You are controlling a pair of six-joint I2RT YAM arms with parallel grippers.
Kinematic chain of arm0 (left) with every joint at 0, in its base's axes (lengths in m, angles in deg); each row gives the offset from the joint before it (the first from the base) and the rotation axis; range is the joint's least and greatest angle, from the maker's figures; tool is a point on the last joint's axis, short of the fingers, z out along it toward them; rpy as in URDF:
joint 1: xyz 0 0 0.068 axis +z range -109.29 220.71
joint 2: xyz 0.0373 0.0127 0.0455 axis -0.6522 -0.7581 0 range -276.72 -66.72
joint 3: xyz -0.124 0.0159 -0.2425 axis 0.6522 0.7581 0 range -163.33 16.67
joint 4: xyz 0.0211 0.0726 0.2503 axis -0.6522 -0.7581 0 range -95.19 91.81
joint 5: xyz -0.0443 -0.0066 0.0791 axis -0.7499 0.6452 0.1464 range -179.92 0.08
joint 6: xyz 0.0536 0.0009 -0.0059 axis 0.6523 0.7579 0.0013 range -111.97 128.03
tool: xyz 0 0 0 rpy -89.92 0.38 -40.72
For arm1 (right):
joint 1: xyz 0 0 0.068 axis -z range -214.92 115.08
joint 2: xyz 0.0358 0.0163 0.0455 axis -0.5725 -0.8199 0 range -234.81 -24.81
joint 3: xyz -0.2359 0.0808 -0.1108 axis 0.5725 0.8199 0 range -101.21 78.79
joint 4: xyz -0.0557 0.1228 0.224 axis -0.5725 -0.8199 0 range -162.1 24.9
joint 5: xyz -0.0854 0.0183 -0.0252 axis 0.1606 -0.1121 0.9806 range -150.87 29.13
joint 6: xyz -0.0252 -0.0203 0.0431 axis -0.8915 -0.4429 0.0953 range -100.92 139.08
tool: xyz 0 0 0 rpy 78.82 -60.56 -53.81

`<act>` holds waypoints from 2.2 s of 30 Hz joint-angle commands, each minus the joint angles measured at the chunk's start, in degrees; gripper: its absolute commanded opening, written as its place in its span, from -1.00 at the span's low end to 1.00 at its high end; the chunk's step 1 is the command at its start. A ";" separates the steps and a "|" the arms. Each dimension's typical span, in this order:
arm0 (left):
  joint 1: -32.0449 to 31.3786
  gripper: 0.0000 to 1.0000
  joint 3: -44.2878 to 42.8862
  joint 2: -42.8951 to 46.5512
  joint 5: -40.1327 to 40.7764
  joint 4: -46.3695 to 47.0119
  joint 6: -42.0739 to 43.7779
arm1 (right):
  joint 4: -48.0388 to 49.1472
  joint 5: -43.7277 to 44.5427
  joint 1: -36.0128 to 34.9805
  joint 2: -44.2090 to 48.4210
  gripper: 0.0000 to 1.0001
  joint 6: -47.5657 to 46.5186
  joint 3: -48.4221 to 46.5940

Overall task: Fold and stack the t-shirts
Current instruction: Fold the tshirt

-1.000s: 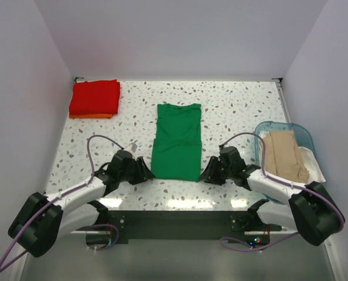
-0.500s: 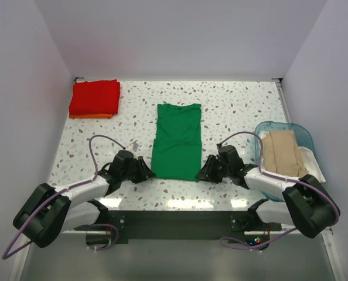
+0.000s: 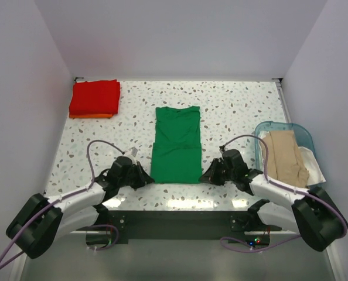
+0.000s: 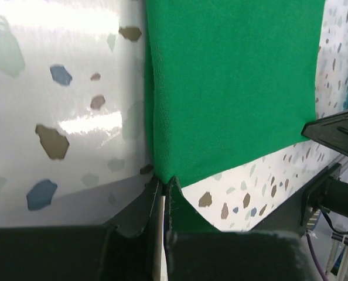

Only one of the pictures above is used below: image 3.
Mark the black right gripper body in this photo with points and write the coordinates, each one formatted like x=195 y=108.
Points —
x=219 y=173

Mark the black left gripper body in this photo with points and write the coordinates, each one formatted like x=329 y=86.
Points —
x=134 y=178

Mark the green t shirt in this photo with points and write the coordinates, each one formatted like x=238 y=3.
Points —
x=177 y=149

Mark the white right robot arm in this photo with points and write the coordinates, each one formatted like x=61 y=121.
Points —
x=311 y=213

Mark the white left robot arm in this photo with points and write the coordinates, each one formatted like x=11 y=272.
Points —
x=42 y=220

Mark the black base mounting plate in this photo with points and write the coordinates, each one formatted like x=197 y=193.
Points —
x=172 y=225

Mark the beige t shirt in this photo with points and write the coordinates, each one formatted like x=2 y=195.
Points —
x=285 y=162

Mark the folded orange t shirt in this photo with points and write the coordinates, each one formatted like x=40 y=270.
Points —
x=90 y=116

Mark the clear blue plastic bin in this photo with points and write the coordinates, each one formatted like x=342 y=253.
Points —
x=305 y=143

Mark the folded red t shirt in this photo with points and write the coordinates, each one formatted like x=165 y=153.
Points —
x=95 y=97

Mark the white t shirt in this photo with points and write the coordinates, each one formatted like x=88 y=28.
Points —
x=287 y=162

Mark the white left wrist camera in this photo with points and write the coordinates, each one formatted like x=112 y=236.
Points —
x=131 y=153

